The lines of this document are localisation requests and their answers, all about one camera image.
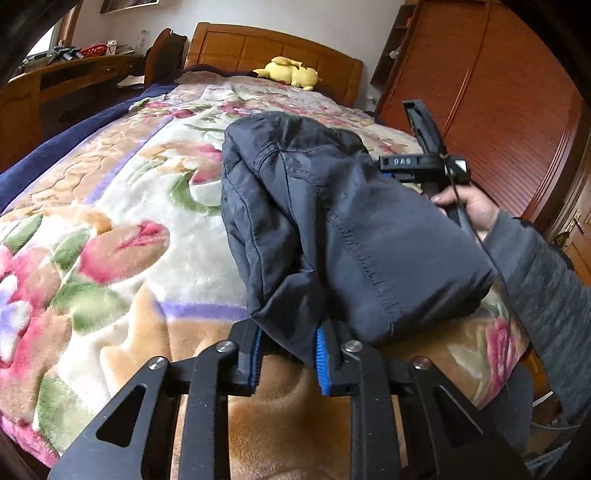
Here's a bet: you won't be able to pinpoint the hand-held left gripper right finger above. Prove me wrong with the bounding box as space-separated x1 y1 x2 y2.
315 320 532 480

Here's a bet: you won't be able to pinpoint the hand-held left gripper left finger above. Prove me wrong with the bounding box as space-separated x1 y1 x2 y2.
46 318 265 480

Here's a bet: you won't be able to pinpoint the dark navy jacket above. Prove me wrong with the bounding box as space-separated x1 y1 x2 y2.
219 111 497 367

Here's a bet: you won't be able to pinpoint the person's right forearm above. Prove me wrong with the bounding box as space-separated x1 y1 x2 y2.
480 210 591 425

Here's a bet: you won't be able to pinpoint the person's right hand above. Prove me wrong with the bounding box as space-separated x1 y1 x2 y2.
430 182 500 232

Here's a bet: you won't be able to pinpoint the wooden wardrobe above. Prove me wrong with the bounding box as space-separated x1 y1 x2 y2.
374 0 591 273

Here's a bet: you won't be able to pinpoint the wooden corner shelf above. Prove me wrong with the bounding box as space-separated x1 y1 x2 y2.
369 2 419 88

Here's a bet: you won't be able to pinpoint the yellow plush toy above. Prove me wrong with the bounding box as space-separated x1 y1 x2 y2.
252 56 321 91

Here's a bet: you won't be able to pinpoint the wooden bed headboard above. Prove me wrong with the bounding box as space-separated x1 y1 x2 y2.
185 22 364 107

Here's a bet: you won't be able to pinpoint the floral plush blanket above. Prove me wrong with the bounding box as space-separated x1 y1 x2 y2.
0 74 532 480

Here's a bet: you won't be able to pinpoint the wooden chair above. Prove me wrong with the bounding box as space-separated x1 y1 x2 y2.
144 28 188 90

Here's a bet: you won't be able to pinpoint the wooden desk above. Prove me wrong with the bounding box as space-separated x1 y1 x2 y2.
0 53 146 162

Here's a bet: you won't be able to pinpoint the metal tools on desk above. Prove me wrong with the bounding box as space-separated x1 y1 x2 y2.
46 45 81 63

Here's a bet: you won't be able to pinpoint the framed wall picture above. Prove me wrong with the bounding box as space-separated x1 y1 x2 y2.
99 0 160 14

